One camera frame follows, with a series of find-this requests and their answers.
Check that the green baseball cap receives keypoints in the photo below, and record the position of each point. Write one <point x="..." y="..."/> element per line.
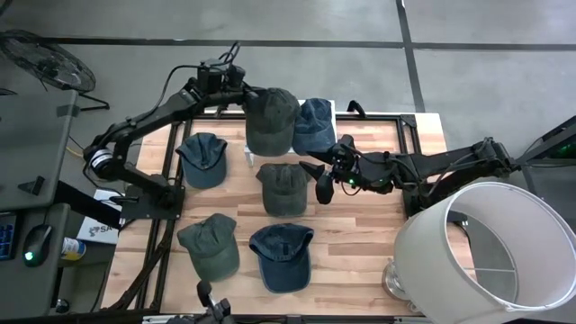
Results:
<point x="283" y="193"/>
<point x="270" y="126"/>
<point x="211" y="256"/>

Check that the black floor fan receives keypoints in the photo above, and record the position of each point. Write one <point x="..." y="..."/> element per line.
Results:
<point x="49" y="63"/>

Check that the black round knob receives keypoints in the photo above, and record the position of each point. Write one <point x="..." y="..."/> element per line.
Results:
<point x="63" y="306"/>

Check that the black support beam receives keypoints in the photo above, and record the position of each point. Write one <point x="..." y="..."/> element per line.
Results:
<point x="81" y="202"/>

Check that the black aluminium table frame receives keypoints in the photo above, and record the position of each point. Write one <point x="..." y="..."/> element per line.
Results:
<point x="408" y="120"/>

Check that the black side stand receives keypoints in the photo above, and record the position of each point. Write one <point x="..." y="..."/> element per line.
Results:
<point x="553" y="139"/>

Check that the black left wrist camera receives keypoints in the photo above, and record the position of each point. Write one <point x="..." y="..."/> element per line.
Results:
<point x="211" y="74"/>

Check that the black triangular bracket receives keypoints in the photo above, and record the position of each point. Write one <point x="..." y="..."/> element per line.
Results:
<point x="33" y="186"/>

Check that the grey desk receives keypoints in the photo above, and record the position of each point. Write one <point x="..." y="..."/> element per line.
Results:
<point x="31" y="144"/>

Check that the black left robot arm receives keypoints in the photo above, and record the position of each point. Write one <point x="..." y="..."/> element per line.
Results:
<point x="148" y="114"/>

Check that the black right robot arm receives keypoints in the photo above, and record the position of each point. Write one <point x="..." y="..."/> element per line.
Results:
<point x="450" y="164"/>

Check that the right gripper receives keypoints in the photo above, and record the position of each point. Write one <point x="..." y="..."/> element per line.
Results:
<point x="346" y="168"/>

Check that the blue denim baseball cap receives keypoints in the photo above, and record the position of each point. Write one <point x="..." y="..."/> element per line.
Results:
<point x="202" y="166"/>
<point x="315" y="128"/>
<point x="283" y="265"/>

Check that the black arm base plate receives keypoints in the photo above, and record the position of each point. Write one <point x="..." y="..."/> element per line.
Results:
<point x="411" y="204"/>
<point x="139" y="209"/>

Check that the white printed cardboard box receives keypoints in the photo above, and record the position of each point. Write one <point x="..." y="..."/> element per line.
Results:
<point x="96" y="229"/>

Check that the white metal shelf riser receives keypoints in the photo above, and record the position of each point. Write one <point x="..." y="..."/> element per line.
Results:
<point x="250" y="158"/>

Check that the white lamp shade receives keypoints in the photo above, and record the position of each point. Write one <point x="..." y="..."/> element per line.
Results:
<point x="427" y="270"/>

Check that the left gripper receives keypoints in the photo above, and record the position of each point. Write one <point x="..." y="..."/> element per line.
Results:
<point x="225" y="95"/>

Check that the backlit keyboard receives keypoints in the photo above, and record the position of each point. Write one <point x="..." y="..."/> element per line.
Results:
<point x="6" y="236"/>

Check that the white drink can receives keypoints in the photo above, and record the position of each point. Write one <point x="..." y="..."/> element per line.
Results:
<point x="72" y="248"/>

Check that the black computer mouse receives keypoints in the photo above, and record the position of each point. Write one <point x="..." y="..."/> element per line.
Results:
<point x="38" y="243"/>

